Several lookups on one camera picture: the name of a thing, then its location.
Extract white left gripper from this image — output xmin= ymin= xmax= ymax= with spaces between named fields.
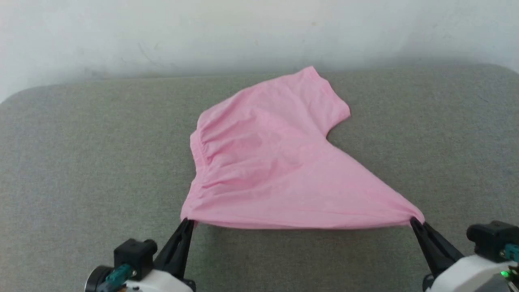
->
xmin=124 ymin=218 xmax=197 ymax=292

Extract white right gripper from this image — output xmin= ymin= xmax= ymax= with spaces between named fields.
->
xmin=410 ymin=217 xmax=512 ymax=292

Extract pink shorts with elastic waistband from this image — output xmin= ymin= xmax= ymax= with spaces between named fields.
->
xmin=180 ymin=66 xmax=426 ymax=230

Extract grey fabric sofa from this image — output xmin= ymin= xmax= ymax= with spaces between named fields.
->
xmin=0 ymin=63 xmax=519 ymax=292

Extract teal left camera cable connector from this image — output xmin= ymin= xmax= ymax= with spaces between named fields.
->
xmin=105 ymin=264 xmax=135 ymax=289

